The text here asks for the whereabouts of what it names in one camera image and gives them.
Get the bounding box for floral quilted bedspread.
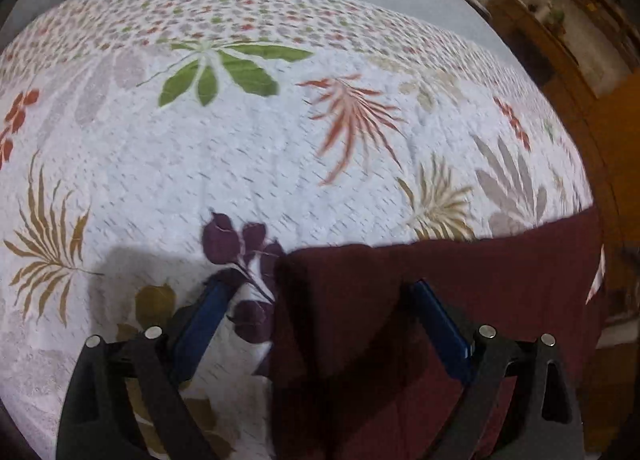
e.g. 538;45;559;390
1;0;593;459

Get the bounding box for wooden desk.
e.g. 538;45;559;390
487;0;640;261

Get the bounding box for maroon pants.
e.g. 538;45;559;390
267;207;605;459

